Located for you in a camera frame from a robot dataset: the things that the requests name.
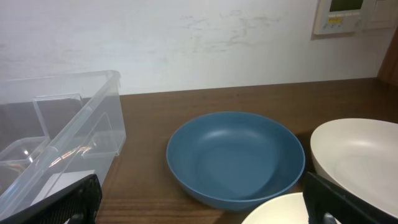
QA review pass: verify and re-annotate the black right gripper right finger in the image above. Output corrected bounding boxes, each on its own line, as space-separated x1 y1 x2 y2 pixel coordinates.
303 172 397 224

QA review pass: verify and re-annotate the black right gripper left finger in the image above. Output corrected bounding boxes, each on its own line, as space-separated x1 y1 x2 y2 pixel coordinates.
1 174 102 224

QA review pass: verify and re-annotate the cream large bowl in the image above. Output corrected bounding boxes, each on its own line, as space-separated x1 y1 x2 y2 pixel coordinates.
242 192 309 224

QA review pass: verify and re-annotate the beige large bowl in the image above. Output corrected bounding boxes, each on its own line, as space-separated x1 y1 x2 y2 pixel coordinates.
310 118 397 217

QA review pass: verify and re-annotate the blue bowl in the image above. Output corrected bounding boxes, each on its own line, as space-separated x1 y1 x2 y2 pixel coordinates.
165 111 306 211

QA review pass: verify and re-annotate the clear plastic storage container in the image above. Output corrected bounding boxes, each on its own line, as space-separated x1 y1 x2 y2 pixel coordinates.
1 70 126 219

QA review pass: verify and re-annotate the wall control panel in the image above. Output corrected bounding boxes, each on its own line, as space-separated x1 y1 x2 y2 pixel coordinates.
313 0 397 35

